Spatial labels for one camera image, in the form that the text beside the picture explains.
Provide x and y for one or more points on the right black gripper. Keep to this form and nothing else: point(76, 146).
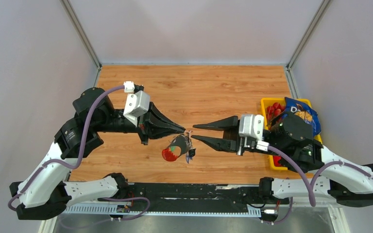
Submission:
point(230, 125)

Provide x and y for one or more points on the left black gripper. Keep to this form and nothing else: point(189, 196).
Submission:
point(146, 126)

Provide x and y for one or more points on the keyring bundle with red tag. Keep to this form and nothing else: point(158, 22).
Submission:
point(179, 146)

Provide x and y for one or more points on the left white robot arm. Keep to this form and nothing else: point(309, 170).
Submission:
point(46, 193)

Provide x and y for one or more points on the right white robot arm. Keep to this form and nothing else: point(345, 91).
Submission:
point(323, 174)

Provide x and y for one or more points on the red cherry tomatoes bunch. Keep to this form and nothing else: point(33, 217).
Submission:
point(274, 110)

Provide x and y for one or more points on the blue chip bag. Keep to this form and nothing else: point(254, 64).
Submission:
point(305, 112)

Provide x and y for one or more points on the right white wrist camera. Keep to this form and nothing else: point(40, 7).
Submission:
point(250, 133)

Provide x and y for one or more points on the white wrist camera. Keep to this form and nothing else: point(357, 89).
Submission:
point(250, 133)
point(137, 102)

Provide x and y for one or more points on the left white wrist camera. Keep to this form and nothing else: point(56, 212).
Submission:
point(137, 102)

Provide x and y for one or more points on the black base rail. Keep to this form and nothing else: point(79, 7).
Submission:
point(197, 198)

